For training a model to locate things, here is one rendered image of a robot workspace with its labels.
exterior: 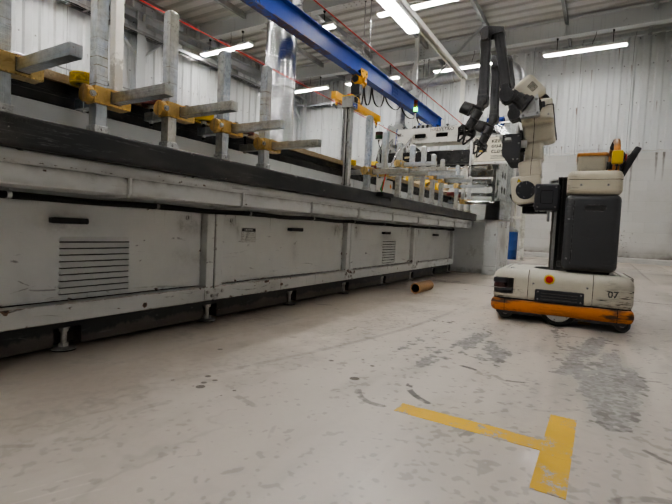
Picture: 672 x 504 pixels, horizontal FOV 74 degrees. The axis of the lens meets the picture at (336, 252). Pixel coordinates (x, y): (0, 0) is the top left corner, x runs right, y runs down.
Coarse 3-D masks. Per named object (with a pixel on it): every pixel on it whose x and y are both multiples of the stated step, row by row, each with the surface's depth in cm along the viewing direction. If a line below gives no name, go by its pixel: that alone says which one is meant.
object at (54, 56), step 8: (48, 48) 103; (56, 48) 101; (64, 48) 99; (72, 48) 99; (80, 48) 100; (24, 56) 108; (32, 56) 106; (40, 56) 104; (48, 56) 103; (56, 56) 101; (64, 56) 99; (72, 56) 99; (80, 56) 100; (16, 64) 110; (24, 64) 108; (32, 64) 106; (40, 64) 105; (48, 64) 105; (56, 64) 105; (24, 72) 112; (32, 72) 112
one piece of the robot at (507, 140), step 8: (504, 136) 257; (512, 136) 255; (520, 136) 253; (504, 144) 257; (512, 144) 255; (520, 144) 253; (504, 152) 257; (512, 152) 255; (520, 152) 263; (512, 160) 255; (520, 160) 277
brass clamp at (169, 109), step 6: (156, 102) 149; (162, 102) 148; (168, 102) 149; (156, 108) 149; (162, 108) 147; (168, 108) 148; (174, 108) 151; (156, 114) 149; (162, 114) 149; (168, 114) 149; (174, 114) 151; (180, 120) 155; (186, 120) 156; (192, 120) 158
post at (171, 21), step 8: (168, 16) 149; (176, 16) 150; (168, 24) 149; (176, 24) 150; (168, 32) 149; (176, 32) 151; (168, 40) 149; (176, 40) 151; (168, 48) 149; (176, 48) 151; (168, 56) 149; (176, 56) 151; (168, 64) 150; (176, 64) 152; (168, 72) 150; (176, 72) 152; (168, 80) 150; (176, 80) 152; (176, 88) 152; (176, 96) 152; (168, 120) 150; (168, 128) 151; (168, 136) 151
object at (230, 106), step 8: (208, 104) 146; (216, 104) 144; (224, 104) 142; (232, 104) 141; (152, 112) 160; (184, 112) 152; (192, 112) 150; (200, 112) 148; (208, 112) 146; (216, 112) 146; (224, 112) 145; (232, 112) 145; (144, 120) 163; (152, 120) 162; (160, 120) 161
